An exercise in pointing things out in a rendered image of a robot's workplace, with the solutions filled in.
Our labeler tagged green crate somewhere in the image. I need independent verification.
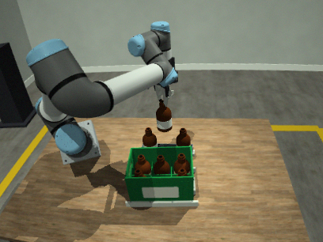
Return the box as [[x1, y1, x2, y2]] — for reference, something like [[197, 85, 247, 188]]
[[126, 146, 194, 201]]

